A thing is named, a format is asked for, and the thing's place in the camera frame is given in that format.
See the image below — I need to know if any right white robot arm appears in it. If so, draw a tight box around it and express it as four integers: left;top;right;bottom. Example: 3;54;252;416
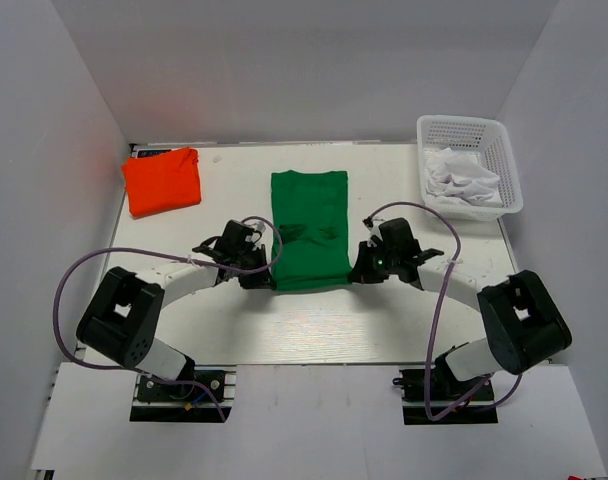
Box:
348;218;572;399

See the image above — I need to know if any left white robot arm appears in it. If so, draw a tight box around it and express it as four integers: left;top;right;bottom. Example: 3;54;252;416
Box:
76;216;275;399

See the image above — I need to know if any green t-shirt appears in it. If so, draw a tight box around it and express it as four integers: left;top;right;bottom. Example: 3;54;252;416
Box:
271;170;351;292

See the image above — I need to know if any folded orange t-shirt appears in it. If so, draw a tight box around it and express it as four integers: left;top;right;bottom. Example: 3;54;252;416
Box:
121;147;202;218

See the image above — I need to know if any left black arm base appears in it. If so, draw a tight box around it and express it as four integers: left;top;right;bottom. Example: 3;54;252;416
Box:
129;367;236;424

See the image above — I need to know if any white plastic basket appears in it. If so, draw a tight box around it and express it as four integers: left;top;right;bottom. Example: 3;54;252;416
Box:
416;115;523;221

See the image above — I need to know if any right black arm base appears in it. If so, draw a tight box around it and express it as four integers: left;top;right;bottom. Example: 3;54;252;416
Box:
392;366;498;426

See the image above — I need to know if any crumpled white t-shirt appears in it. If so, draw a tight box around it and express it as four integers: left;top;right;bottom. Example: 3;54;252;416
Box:
423;148;503;208

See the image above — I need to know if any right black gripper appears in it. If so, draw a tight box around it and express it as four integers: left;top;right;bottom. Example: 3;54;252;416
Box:
350;241;400;284

